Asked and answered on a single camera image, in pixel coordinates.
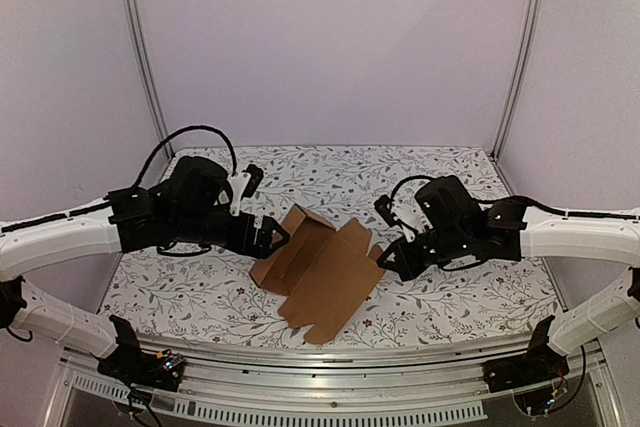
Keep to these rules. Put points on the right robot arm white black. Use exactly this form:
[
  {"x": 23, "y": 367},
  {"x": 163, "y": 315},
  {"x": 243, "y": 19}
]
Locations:
[{"x": 456, "y": 225}]

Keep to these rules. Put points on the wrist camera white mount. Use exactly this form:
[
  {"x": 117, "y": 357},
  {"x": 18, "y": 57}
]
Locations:
[
  {"x": 396, "y": 214},
  {"x": 243, "y": 185}
]

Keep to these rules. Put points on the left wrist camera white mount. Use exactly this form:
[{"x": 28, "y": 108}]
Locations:
[{"x": 243, "y": 185}]

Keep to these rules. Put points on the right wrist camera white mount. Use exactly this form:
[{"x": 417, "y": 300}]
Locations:
[{"x": 396, "y": 214}]

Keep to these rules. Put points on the right aluminium corner post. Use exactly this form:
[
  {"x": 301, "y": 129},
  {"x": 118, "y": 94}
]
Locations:
[{"x": 525, "y": 46}]

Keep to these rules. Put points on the aluminium corner post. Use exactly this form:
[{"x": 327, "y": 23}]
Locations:
[
  {"x": 525, "y": 46},
  {"x": 141, "y": 55}
]

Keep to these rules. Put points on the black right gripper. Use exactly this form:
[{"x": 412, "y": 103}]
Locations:
[{"x": 409, "y": 259}]

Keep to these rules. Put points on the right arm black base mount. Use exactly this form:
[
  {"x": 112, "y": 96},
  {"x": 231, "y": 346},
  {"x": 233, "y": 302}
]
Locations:
[{"x": 539, "y": 363}]

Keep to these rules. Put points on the curved aluminium rail base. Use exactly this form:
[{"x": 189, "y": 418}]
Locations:
[{"x": 424, "y": 385}]

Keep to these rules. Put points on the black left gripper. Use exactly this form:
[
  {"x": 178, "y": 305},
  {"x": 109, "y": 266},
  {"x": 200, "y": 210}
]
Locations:
[{"x": 243, "y": 244}]

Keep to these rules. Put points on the brown cardboard box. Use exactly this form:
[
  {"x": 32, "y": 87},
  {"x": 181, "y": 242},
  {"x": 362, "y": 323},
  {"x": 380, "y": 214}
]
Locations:
[{"x": 323, "y": 272}]

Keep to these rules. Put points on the left aluminium corner post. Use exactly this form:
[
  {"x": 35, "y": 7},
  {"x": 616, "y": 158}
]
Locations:
[{"x": 141, "y": 55}]

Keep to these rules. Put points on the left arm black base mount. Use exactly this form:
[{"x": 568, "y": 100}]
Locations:
[{"x": 129, "y": 364}]

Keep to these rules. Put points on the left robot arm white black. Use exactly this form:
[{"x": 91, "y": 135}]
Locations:
[{"x": 198, "y": 204}]

